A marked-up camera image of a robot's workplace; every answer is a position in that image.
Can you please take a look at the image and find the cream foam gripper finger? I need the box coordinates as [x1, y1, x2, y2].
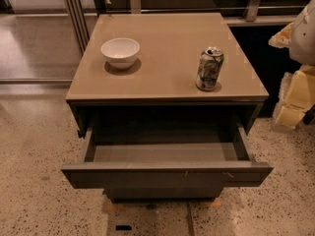
[268, 23, 293, 48]

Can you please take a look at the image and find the grey top drawer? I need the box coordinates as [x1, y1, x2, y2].
[62, 116, 273, 189]

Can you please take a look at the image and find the grey drawer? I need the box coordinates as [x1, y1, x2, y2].
[62, 116, 273, 189]
[103, 187, 222, 200]

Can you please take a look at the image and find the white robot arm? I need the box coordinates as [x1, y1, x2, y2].
[269, 0, 315, 130]

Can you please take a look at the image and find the grey drawer cabinet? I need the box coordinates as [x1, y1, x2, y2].
[65, 12, 270, 205]

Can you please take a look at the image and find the grey lower drawer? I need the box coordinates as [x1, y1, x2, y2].
[103, 187, 222, 200]

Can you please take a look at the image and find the crumpled drink can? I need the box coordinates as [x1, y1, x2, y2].
[196, 46, 224, 91]

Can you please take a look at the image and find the white ceramic bowl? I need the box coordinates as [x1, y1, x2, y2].
[100, 37, 140, 70]

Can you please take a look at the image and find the metal railing frame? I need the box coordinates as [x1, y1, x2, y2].
[1, 0, 310, 85]

